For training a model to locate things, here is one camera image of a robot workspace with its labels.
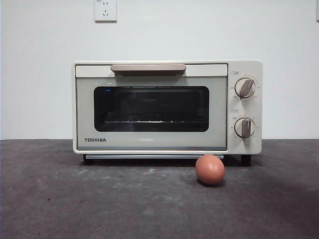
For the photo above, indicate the brown egg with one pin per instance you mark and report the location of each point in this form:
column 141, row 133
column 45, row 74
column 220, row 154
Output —
column 210, row 169

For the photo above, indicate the silver crumb tray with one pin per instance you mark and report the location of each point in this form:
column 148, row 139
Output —
column 149, row 157

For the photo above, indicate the small cream timer knob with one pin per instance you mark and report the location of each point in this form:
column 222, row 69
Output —
column 245, row 127

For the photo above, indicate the large cream temperature knob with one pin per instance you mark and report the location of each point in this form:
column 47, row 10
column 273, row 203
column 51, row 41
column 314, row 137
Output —
column 245, row 88

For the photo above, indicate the cream Toshiba toaster oven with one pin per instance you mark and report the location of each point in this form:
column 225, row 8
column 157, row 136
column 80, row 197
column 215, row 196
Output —
column 249, row 67

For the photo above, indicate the white wall socket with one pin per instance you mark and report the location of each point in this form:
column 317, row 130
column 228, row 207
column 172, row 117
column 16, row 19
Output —
column 105, row 11

